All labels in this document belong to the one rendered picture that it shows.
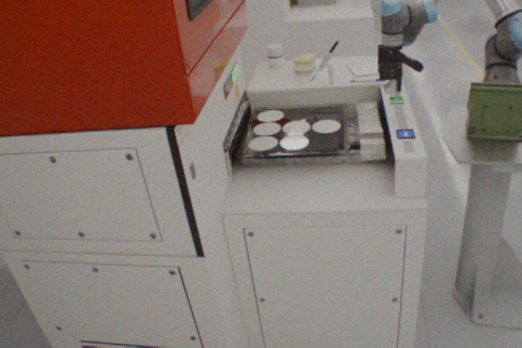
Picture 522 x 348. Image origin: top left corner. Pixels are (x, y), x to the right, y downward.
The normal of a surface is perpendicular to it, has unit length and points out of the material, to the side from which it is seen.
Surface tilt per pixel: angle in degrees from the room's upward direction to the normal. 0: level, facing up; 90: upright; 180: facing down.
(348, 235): 90
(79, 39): 90
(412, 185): 90
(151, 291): 90
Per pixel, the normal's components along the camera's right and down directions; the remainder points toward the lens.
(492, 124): -0.33, 0.50
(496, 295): -0.12, -0.86
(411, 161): -0.13, 0.50
